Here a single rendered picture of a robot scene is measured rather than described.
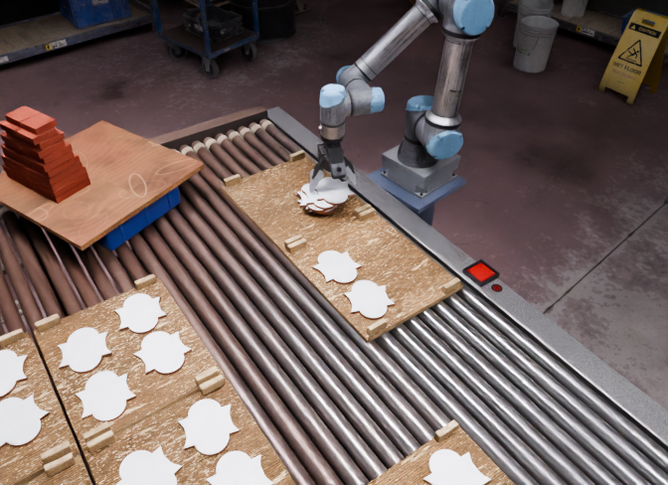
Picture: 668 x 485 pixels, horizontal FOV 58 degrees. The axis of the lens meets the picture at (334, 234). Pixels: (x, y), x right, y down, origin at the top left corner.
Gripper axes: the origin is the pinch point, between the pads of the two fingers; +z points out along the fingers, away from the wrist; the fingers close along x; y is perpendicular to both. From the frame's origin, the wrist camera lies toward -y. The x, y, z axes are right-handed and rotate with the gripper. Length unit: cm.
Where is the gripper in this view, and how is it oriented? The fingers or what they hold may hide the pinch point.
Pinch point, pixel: (333, 190)
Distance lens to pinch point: 196.9
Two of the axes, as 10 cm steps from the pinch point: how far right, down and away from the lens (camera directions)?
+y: -2.5, -6.3, 7.3
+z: -0.1, 7.6, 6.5
